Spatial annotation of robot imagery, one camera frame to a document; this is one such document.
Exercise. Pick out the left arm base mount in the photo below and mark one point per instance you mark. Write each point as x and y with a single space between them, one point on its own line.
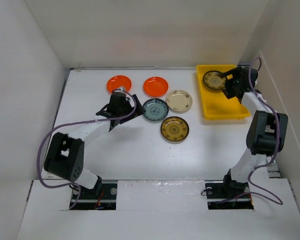
105 201

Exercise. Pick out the cream patterned plate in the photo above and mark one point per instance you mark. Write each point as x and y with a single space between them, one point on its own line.
179 101

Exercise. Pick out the right orange plate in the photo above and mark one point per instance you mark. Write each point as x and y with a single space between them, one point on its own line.
155 86

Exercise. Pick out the orange plate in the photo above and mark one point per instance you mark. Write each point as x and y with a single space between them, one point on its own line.
155 86
118 81

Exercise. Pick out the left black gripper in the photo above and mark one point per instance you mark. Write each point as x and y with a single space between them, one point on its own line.
139 111

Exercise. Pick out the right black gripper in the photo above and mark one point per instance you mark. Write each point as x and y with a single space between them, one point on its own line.
228 91

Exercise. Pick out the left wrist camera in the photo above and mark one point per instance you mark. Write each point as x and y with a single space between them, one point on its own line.
122 89

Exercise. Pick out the blue floral plate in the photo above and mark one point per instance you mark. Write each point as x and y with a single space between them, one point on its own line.
155 109

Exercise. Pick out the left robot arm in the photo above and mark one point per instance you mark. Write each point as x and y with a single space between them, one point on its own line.
65 154

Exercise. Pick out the yellow plastic bin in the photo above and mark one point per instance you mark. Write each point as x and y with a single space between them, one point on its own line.
215 105

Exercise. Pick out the left orange plate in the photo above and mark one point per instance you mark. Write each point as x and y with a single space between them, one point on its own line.
118 81

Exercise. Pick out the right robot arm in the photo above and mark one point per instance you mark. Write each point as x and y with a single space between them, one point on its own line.
265 137

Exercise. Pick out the yellow patterned plate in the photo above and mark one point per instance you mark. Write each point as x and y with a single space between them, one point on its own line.
213 80
174 129

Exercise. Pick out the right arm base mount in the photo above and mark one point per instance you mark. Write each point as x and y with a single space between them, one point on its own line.
216 192

